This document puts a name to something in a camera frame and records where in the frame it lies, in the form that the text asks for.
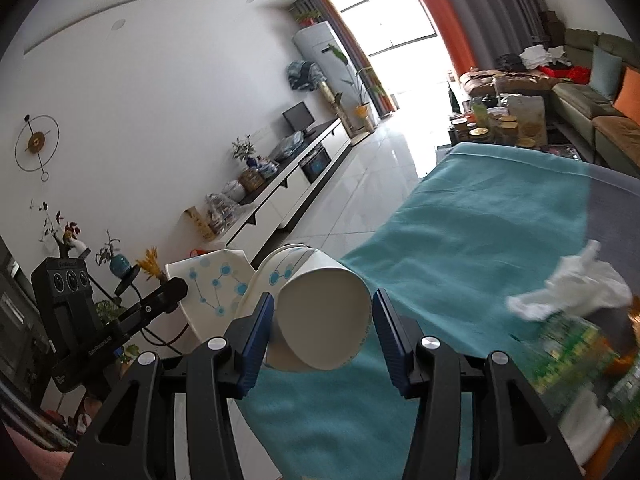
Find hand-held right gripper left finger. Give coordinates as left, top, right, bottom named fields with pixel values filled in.
left=60, top=292, right=275, bottom=480

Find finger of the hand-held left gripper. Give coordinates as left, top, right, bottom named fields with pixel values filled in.
left=117, top=277, right=189, bottom=333

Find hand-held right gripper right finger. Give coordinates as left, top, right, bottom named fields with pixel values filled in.
left=372, top=288, right=586, bottom=480

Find blue-dotted paper cup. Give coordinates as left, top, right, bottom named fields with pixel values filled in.
left=165, top=249, right=255, bottom=342

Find white paper cup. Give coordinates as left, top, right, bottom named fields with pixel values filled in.
left=235, top=243, right=373, bottom=373

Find person's left forearm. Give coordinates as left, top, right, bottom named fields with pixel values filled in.
left=0, top=400, right=98, bottom=480

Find yellow dried flowers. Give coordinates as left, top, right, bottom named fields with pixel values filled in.
left=135, top=246, right=171, bottom=281

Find teal vase with plant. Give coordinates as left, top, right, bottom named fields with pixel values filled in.
left=95, top=230, right=132, bottom=278

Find white vase with red leaves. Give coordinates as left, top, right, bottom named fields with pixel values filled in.
left=30, top=200, right=91, bottom=261

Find tall gold box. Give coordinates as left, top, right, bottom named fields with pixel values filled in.
left=182, top=206, right=216, bottom=241

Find plastic-wrapped model ship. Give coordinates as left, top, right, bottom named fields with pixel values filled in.
left=206, top=192, right=241, bottom=233

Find white TV cabinet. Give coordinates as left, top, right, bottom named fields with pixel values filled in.
left=182, top=119, right=352, bottom=261

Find wooden picture box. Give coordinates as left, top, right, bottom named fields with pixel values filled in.
left=239, top=167, right=266, bottom=192

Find teal table cloth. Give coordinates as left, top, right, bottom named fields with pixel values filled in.
left=235, top=142, right=593, bottom=480

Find plant in blue vase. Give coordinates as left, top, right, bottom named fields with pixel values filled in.
left=231, top=135, right=257, bottom=168

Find green snack packet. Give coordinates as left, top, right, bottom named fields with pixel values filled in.
left=520, top=310, right=626, bottom=396

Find crumpled white tissue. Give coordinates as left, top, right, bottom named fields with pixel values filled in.
left=506, top=240, right=633, bottom=323

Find clear plastic bag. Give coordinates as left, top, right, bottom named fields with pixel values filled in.
left=272, top=131, right=305, bottom=161

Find black monitor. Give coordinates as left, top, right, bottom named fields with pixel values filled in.
left=282, top=101, right=316, bottom=136

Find tall plant in yellow pot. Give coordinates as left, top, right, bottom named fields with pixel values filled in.
left=325, top=45, right=388, bottom=131

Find group of glass jars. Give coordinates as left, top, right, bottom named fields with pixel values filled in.
left=450, top=105, right=546, bottom=148

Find clear plastic table cover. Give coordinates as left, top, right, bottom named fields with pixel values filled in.
left=582, top=160, right=640, bottom=321

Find black-topped coffee table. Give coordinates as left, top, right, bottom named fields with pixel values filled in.
left=447, top=92, right=586, bottom=161

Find covered standing fan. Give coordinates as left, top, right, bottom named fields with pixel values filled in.
left=286, top=59, right=351, bottom=136

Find brown padded seat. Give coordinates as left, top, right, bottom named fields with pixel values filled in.
left=459, top=67, right=556, bottom=96

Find white standing air conditioner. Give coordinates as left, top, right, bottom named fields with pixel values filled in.
left=292, top=21, right=377, bottom=133

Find orange and grey curtain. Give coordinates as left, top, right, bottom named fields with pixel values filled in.
left=290, top=0, right=401, bottom=117

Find green sofa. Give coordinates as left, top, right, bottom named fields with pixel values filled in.
left=550, top=27, right=640, bottom=181

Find potted plant in red pot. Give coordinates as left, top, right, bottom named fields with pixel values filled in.
left=289, top=2, right=323, bottom=28

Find pile of clothes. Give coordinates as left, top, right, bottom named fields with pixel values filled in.
left=520, top=45, right=593, bottom=86

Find orange cushion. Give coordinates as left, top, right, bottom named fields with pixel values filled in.
left=612, top=67, right=640, bottom=121

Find light blue cushion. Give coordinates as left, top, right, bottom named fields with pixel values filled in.
left=590, top=46, right=626, bottom=103

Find dark brown box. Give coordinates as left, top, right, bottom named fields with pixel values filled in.
left=542, top=10, right=566, bottom=36

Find round wall clock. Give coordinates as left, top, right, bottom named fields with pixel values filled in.
left=14, top=114, right=61, bottom=182

